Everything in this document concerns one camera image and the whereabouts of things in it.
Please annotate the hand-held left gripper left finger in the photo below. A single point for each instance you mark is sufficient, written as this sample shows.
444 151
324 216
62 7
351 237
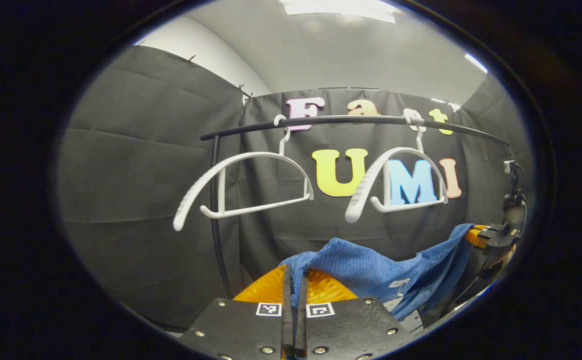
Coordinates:
240 330

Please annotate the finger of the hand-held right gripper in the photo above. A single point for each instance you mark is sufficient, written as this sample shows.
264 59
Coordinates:
496 236

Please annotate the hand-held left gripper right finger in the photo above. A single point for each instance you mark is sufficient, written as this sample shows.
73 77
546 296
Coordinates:
351 330

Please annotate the blue knit jacket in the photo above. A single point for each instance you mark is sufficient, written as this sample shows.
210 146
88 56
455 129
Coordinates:
361 270

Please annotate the white plastic hanger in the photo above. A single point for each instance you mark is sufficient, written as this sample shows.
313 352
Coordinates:
366 186
195 190

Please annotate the black clothes rack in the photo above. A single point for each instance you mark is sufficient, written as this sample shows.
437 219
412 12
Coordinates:
351 120

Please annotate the black backdrop cloth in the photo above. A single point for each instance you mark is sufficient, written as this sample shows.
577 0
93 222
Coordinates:
135 175

